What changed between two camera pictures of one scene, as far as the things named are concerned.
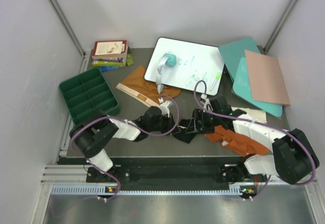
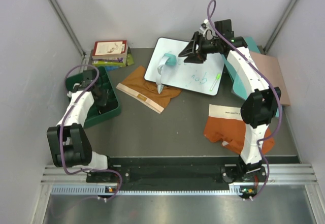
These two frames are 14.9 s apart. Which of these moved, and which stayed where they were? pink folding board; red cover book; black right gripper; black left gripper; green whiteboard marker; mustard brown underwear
Moved: black left gripper; black right gripper
Stayed: pink folding board; green whiteboard marker; mustard brown underwear; red cover book
